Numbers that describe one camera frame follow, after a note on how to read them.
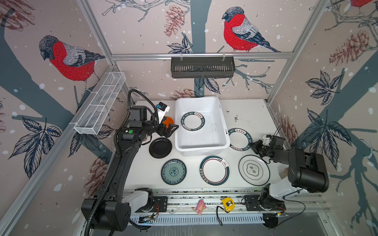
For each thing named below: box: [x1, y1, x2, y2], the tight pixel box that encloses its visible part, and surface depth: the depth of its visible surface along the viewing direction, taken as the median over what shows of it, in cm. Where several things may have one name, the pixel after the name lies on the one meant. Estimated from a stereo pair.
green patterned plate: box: [160, 158, 187, 186], surface depth 86 cm
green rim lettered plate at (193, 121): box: [180, 111, 206, 132], surface depth 110 cm
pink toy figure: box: [195, 198, 207, 216], surface depth 73 cm
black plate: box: [148, 137, 173, 159], surface depth 95 cm
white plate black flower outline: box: [238, 154, 271, 187], surface depth 86 cm
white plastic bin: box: [175, 96, 231, 157], surface depth 105 cm
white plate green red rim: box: [199, 154, 231, 186], surface depth 87 cm
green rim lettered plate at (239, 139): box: [227, 127, 253, 152], surface depth 102 cm
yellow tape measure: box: [221, 197, 236, 213], surface depth 73 cm
